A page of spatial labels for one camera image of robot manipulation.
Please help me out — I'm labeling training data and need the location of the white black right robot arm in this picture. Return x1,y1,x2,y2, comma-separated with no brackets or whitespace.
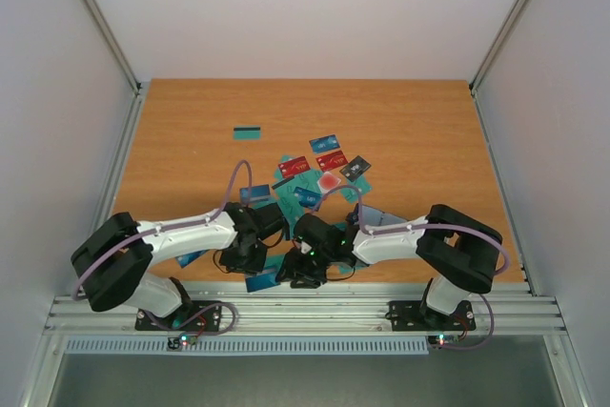
276,204,509,330

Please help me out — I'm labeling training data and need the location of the blue VIP card centre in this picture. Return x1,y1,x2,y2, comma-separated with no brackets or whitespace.
294,187,321,209

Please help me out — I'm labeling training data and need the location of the red vip card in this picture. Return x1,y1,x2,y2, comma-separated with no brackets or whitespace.
277,156,311,178
315,150,348,172

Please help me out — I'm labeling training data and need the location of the red VIP card back right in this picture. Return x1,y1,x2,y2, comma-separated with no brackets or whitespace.
315,150,348,172

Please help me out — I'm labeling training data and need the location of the teal card with magnetic stripe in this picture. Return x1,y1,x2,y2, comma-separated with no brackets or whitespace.
233,126,261,141

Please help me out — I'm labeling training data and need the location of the grey slotted cable duct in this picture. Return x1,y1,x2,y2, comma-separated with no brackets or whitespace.
65,336,429,356

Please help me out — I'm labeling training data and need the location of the white red circle card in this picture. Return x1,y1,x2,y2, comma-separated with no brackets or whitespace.
317,172,342,194

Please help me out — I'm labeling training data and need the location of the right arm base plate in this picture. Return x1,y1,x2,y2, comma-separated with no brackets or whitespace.
385,300,477,332

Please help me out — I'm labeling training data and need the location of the dark blue card holder wallet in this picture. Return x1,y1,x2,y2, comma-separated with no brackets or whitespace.
345,204,407,226

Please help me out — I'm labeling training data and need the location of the blue VIP card back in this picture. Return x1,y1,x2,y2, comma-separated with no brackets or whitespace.
310,134,340,154

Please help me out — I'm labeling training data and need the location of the blue card with stripe left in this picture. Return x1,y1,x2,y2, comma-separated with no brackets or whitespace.
239,184,271,203

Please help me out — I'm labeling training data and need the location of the blue vip card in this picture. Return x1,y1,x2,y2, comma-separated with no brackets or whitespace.
310,134,340,154
294,187,321,209

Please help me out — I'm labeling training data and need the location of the red VIP card back left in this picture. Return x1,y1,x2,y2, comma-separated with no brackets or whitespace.
277,156,311,178

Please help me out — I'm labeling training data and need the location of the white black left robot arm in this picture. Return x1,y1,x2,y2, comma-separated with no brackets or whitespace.
71,202,289,329

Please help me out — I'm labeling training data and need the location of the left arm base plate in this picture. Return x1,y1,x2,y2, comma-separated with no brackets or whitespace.
134,300,222,333

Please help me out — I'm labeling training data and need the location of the blue striped card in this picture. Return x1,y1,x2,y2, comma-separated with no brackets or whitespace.
245,271,278,293

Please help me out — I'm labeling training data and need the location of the aluminium frame post left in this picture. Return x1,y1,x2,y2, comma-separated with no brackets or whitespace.
82,0,142,94

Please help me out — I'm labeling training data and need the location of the aluminium frame post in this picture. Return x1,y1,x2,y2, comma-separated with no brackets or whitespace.
82,0,142,94
470,0,559,87

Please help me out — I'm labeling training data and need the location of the aluminium frame post right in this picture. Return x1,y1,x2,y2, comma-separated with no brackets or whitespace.
470,0,559,87

